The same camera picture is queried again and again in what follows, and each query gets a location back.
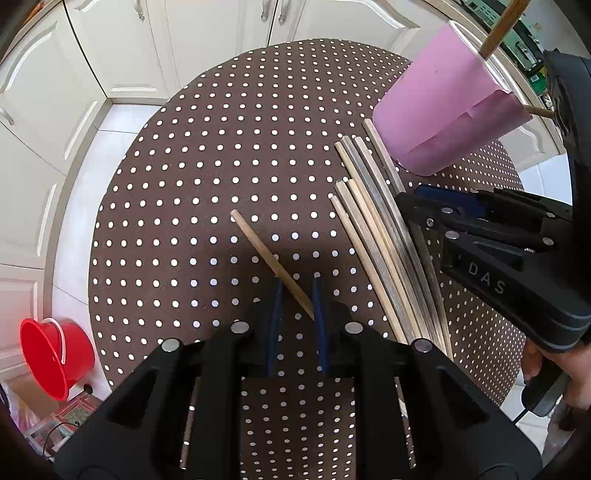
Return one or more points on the tan round wooden chopstick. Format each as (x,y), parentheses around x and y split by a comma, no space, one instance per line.
(268,258)

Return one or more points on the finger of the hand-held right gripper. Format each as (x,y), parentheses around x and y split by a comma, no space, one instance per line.
(489,230)
(452,201)

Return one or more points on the brown polka-dot tablecloth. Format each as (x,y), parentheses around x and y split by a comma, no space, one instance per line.
(207,161)

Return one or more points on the brown wooden chopstick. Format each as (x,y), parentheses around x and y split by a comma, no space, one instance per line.
(501,27)

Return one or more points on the grey-brown wooden chopstick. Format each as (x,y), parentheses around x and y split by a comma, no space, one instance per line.
(538,110)

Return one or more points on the red plastic bucket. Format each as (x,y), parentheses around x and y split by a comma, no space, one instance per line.
(74,350)

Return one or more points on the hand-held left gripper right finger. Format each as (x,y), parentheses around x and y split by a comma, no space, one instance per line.
(320,323)

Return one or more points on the pile of pale chopsticks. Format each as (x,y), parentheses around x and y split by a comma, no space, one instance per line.
(369,221)

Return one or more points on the clear plastic storage box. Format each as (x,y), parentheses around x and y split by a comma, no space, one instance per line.
(69,415)

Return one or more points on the white kitchen cabinet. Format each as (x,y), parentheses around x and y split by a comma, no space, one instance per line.
(55,92)

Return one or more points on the pink cup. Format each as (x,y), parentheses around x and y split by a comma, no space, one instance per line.
(438,101)

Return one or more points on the green electronic board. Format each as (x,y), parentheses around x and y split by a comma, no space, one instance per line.
(526,50)

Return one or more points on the person's right hand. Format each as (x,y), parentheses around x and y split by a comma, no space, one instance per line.
(533,364)

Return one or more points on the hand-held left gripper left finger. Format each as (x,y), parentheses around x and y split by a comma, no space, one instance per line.
(275,323)

